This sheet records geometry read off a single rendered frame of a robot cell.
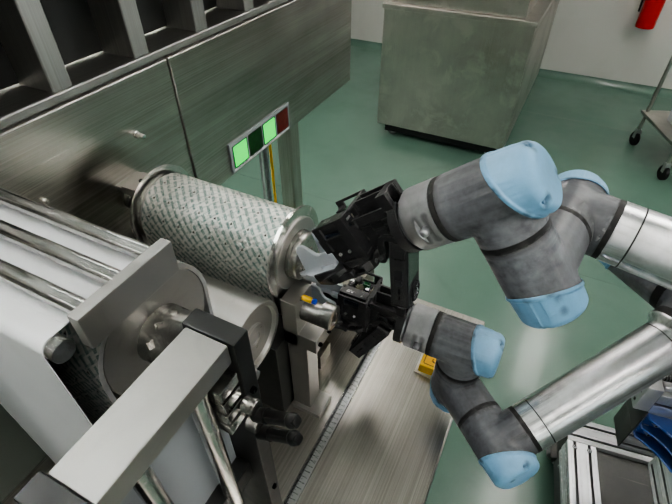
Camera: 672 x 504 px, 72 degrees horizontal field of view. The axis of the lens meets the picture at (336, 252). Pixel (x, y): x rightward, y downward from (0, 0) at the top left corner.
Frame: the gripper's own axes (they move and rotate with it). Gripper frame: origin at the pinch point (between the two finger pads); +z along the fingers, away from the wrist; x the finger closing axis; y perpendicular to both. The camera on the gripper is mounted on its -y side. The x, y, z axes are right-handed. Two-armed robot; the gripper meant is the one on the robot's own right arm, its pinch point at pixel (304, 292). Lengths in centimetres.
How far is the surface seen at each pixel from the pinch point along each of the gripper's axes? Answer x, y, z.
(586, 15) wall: -444, -53, -31
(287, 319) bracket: 12.0, 7.5, -4.2
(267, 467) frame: 34.2, 13.3, -15.7
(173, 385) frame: 39, 35, -14
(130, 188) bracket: 8.3, 20.0, 27.0
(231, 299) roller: 17.2, 14.4, 1.3
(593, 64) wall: -444, -92, -50
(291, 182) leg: -71, -31, 47
